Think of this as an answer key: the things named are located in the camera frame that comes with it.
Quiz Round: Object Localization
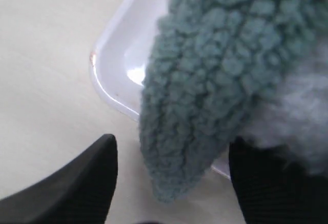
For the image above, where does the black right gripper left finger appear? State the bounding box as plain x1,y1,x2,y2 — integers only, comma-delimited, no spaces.
1,134,118,223

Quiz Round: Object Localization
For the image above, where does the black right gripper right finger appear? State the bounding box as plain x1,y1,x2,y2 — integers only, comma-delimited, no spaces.
229,137,327,224

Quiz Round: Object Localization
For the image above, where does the white rectangular tray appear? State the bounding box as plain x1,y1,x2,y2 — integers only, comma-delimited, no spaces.
89,0,231,180

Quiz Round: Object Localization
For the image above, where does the green fleece scarf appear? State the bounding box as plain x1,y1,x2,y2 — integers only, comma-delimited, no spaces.
139,0,327,202

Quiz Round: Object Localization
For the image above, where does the white plush snowman toy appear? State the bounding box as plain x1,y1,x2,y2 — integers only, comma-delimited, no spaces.
240,37,327,176

